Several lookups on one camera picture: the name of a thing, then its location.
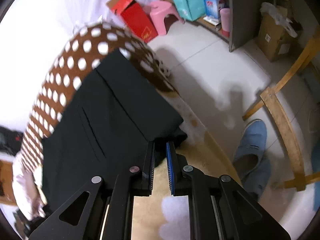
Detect black pants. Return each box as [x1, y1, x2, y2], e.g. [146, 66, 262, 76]
[42, 50, 187, 211]

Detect blue slipper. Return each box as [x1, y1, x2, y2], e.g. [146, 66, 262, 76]
[233, 119, 271, 201]

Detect pink white quilt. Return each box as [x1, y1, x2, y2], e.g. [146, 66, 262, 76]
[12, 152, 47, 220]

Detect beige brown polka-dot blanket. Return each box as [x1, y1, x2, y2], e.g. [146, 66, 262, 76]
[12, 22, 243, 240]

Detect brown cardboard box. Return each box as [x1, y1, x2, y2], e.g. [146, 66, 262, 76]
[256, 2, 298, 62]

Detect wooden bookshelf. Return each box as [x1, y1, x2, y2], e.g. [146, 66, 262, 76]
[194, 0, 272, 52]

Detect pink cylinder container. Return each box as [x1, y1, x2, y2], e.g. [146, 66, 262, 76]
[220, 8, 231, 37]

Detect red cardboard box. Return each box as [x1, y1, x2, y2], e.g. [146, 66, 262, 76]
[106, 0, 158, 43]

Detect blue white tissue pack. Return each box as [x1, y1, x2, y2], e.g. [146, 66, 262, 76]
[204, 0, 226, 20]

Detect pink plastic stool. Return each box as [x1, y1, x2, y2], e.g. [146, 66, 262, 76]
[143, 0, 185, 36]

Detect wooden chair frame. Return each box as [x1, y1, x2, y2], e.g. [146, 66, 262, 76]
[242, 32, 320, 192]

